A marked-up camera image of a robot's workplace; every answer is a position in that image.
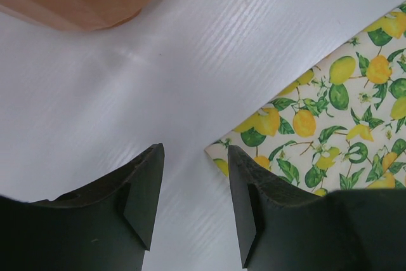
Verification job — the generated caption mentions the lemon print skirt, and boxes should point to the lemon print skirt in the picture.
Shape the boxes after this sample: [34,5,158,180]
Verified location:
[206,4,405,196]

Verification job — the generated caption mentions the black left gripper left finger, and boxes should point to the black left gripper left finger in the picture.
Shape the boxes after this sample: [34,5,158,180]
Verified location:
[1,144,164,270]

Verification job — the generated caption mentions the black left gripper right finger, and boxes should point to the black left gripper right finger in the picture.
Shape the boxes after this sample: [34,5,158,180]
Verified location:
[228,145,405,270]

